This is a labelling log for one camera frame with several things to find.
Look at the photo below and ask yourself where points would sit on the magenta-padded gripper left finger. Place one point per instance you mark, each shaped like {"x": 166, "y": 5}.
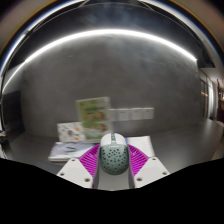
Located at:
{"x": 75, "y": 171}

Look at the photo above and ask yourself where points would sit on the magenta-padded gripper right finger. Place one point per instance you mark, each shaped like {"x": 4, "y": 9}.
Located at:
{"x": 151, "y": 170}

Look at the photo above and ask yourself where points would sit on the white and green perforated mouse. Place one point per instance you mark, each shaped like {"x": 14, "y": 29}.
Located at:
{"x": 114, "y": 155}

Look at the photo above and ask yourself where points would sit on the grey striped book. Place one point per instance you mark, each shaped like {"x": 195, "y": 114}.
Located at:
{"x": 68, "y": 151}

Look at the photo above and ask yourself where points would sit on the white book with blue band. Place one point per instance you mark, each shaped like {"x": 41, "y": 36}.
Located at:
{"x": 143, "y": 146}

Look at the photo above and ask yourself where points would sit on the white sticker card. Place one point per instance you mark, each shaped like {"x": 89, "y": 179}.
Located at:
{"x": 70, "y": 132}

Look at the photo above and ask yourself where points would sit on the green upright menu sign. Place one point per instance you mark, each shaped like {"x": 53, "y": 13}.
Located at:
{"x": 94, "y": 116}

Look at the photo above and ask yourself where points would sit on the white curved light strip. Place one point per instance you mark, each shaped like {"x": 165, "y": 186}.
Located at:
{"x": 106, "y": 31}

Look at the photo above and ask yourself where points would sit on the glass door with dark frame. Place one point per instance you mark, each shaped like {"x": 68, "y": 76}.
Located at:
{"x": 207, "y": 100}

